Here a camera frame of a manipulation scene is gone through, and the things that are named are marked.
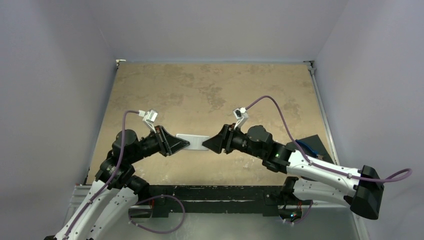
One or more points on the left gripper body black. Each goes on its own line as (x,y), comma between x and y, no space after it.
(156,142)

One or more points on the white remote control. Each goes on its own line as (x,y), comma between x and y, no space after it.
(195,141)

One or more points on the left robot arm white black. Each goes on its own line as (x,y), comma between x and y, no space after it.
(116,188)

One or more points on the aluminium table rail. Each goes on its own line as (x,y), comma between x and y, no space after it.
(312,72)

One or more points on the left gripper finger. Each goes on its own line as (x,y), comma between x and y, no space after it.
(171,140)
(176,146)

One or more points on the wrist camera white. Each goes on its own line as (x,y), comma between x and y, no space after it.
(241,116)
(148,118)

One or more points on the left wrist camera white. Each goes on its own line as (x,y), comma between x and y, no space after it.
(148,118)

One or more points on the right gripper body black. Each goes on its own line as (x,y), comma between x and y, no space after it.
(226,139)

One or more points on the blue handled pliers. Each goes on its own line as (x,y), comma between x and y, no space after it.
(306,146)

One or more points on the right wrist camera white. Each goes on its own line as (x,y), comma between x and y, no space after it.
(241,116)

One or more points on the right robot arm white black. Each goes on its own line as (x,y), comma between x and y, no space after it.
(359,189)

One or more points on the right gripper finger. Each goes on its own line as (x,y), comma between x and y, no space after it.
(219,137)
(215,146)

